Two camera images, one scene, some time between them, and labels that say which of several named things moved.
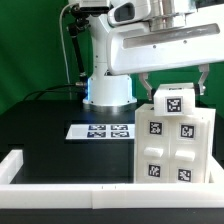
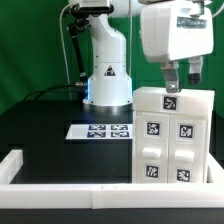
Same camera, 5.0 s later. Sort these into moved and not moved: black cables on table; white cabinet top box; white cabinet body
Moved: white cabinet top box
Not moved: black cables on table; white cabinet body
